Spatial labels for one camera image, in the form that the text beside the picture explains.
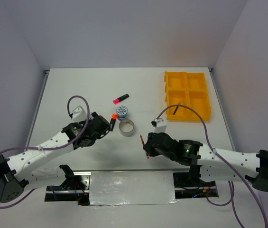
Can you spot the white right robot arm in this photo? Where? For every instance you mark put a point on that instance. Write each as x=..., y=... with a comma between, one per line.
x=207, y=165

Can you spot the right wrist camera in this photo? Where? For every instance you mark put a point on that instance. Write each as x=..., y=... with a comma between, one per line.
x=159, y=125

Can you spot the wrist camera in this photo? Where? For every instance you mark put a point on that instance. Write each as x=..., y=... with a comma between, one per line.
x=159, y=125
x=79, y=114

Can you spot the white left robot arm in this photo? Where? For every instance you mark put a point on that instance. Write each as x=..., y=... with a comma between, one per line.
x=25, y=171

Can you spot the orange highlighter marker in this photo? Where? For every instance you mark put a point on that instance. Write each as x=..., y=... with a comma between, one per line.
x=113, y=121

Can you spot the table aluminium rail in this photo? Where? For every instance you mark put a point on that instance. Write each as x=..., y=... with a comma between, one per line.
x=46, y=73
x=221, y=107

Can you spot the left table aluminium rail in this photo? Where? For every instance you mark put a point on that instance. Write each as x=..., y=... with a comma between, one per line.
x=46, y=73

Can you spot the right table aluminium rail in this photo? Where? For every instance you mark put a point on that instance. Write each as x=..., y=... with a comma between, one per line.
x=221, y=107

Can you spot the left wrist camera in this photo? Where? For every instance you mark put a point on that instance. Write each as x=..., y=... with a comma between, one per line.
x=79, y=114

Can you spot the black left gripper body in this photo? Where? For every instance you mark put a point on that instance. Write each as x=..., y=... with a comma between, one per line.
x=94, y=139

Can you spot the red gel pen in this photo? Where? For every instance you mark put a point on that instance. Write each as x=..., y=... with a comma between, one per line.
x=143, y=145

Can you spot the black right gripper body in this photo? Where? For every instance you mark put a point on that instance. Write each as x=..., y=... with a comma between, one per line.
x=152, y=151

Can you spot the blue paint jar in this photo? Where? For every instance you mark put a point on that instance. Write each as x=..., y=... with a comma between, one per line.
x=122, y=112

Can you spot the pink highlighter marker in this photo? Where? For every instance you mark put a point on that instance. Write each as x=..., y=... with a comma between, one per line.
x=121, y=98

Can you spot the yellow compartment tray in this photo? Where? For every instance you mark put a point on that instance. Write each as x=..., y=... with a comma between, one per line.
x=188, y=89

